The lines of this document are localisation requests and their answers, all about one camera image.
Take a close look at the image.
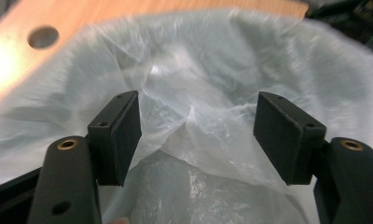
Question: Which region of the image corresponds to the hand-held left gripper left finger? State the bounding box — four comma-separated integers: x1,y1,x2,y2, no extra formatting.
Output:
87,90,143,188

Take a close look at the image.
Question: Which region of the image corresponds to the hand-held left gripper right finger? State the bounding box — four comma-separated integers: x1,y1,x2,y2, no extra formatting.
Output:
253,91,327,187

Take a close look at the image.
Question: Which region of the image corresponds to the clear blue-edged plastic bag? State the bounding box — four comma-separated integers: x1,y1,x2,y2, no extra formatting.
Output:
0,8,373,224

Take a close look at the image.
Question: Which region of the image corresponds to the dark round table grommet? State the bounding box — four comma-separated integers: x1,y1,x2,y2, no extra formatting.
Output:
27,25,61,50

